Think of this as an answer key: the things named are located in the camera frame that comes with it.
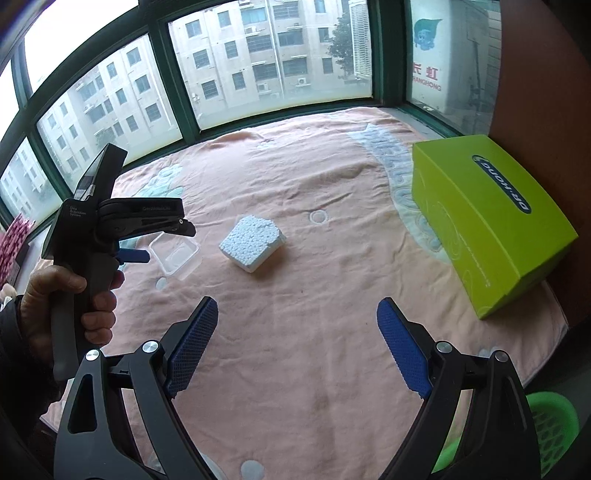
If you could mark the person's left hand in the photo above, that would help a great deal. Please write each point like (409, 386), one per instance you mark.
(41, 304)

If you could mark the tree outside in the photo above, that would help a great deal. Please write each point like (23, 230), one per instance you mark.
(344, 41)

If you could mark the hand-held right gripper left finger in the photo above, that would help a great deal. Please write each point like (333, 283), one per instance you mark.
(194, 346)

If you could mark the white printed carton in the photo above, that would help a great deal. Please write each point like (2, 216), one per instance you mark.
(429, 55)

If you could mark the white foam block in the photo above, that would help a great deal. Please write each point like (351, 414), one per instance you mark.
(251, 240)

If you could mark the green cardboard box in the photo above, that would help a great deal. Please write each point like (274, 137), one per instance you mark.
(485, 221)

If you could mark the brown wooden cabinet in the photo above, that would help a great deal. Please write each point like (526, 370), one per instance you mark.
(545, 92)

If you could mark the pink patterned cloth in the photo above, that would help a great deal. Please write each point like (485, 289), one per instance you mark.
(11, 249)

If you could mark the person's left forearm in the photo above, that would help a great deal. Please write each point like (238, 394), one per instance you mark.
(18, 378)

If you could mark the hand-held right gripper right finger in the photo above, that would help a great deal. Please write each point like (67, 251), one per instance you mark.
(401, 346)

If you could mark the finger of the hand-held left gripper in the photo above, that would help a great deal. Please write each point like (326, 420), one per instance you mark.
(157, 227)
(136, 255)

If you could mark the clear plastic container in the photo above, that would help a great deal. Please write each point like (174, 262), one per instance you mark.
(178, 258)

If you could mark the outdoor air conditioner unit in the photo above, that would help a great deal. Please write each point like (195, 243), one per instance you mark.
(360, 37)

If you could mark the pink blanket with teal figures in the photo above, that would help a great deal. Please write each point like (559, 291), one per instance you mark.
(300, 300)

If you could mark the beige apartment building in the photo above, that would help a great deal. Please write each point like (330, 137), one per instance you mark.
(221, 46)

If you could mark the green window frame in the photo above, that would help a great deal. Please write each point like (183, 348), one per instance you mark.
(159, 69)

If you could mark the green plastic basket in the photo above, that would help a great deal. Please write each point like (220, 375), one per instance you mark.
(549, 429)

